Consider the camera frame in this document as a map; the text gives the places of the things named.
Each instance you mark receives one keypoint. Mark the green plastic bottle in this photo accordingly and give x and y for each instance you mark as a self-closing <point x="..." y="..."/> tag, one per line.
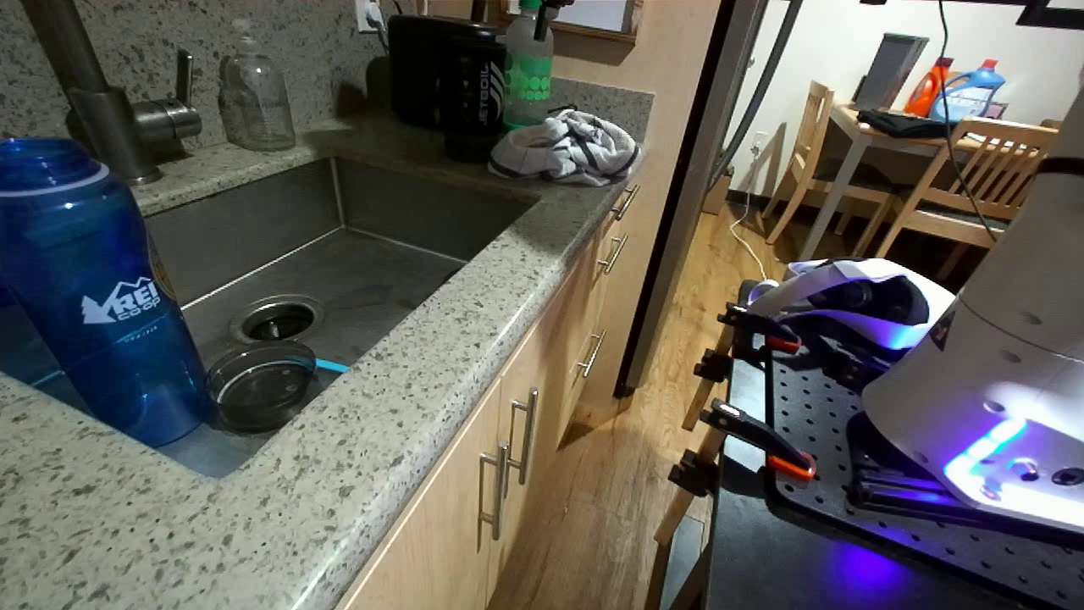
<point x="528" y="79"/>

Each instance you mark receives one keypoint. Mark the blue plastic water bottle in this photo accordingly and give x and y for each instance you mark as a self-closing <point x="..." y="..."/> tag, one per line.
<point x="89" y="281"/>

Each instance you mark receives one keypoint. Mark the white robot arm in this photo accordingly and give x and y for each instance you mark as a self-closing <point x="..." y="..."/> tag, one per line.
<point x="1004" y="341"/>

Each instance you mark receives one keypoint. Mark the stainless steel sink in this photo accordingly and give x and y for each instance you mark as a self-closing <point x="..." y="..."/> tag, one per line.
<point x="362" y="258"/>

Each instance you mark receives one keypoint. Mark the clear glass soap bottle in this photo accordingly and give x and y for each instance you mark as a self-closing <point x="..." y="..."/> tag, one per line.
<point x="257" y="105"/>

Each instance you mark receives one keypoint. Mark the orange detergent bottle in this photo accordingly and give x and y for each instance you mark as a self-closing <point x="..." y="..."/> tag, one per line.
<point x="930" y="89"/>

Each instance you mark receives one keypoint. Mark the blue cleaner bottle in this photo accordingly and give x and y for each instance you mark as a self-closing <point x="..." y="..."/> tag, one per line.
<point x="974" y="93"/>

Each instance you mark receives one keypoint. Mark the round metal sink strainer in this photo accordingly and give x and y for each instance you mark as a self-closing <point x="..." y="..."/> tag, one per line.
<point x="266" y="387"/>

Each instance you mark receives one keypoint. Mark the wood framed white board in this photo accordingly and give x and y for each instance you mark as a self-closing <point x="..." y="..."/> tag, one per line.
<point x="598" y="16"/>

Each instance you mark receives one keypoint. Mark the white striped dish towel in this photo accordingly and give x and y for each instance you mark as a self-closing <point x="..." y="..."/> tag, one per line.
<point x="565" y="148"/>

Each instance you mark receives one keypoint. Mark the wooden slat chair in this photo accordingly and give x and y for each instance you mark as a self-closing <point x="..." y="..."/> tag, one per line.
<point x="983" y="171"/>
<point x="808" y="148"/>

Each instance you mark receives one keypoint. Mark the wooden dining table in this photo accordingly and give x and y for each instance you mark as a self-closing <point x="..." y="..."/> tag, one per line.
<point x="850" y="130"/>

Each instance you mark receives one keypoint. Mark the grey laptop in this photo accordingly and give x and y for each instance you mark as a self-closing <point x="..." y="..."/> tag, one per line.
<point x="894" y="70"/>

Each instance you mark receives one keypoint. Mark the black pouch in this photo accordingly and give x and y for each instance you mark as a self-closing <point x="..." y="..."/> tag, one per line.
<point x="902" y="124"/>

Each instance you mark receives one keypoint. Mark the black orange bar clamp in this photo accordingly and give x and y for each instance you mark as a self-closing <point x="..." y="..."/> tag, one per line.
<point x="747" y="332"/>
<point x="750" y="433"/>

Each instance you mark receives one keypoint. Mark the white VR headset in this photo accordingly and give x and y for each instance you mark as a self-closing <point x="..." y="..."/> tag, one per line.
<point x="850" y="300"/>

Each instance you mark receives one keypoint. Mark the grey metal faucet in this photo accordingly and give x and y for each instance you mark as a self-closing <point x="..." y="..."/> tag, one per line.
<point x="112" y="130"/>

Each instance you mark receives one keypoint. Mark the wooden kitchen cabinet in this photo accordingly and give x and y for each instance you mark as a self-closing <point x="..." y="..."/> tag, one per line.
<point x="443" y="528"/>

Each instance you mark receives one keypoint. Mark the black robot stand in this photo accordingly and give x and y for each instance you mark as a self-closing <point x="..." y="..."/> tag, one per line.
<point x="768" y="554"/>

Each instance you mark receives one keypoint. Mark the white wall outlet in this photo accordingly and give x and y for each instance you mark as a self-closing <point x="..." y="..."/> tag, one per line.
<point x="372" y="16"/>

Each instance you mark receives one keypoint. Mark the perforated metal mount plate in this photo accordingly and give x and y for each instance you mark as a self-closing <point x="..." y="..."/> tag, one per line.
<point x="808" y="419"/>

